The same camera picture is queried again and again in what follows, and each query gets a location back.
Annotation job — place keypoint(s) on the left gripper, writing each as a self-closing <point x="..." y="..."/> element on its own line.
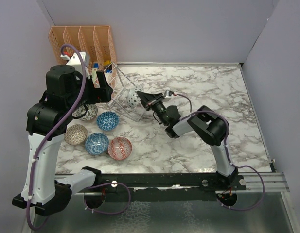
<point x="101" y="94"/>

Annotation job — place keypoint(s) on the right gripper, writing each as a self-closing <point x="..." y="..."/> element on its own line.
<point x="147" y="98"/>

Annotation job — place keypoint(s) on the pink patterned bowl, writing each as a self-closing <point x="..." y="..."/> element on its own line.
<point x="132" y="97"/>

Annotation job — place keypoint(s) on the black leaf pattern bowl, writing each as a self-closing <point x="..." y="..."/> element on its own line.
<point x="85" y="114"/>

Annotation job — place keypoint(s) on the dark blue triangle bowl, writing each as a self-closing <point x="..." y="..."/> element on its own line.
<point x="107" y="121"/>

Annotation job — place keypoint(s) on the red lattice bowl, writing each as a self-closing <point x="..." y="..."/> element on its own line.
<point x="119" y="148"/>

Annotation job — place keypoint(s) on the light blue floral bowl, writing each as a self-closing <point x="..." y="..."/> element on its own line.
<point x="96" y="143"/>

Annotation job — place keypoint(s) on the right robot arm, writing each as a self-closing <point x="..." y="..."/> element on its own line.
<point x="211" y="127"/>

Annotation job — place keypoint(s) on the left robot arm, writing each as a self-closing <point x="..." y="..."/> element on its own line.
<point x="46" y="124"/>

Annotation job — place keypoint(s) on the yellow black tool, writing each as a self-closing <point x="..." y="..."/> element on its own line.
<point x="107" y="64"/>

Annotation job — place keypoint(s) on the orange plastic desk organizer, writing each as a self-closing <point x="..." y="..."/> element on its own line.
<point x="96" y="41"/>

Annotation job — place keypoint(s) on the brown geometric bowl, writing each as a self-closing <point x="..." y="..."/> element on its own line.
<point x="75" y="134"/>

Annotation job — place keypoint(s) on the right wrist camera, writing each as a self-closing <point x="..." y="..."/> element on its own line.
<point x="168" y="94"/>

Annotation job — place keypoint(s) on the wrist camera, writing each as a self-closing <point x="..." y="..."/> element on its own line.
<point x="168" y="94"/>
<point x="74" y="60"/>

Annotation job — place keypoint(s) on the white wire dish rack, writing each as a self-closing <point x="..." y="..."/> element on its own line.
<point x="121" y="84"/>

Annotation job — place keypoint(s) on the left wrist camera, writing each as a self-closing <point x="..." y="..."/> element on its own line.
<point x="74" y="60"/>

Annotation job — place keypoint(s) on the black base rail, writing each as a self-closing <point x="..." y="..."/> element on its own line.
<point x="161" y="187"/>

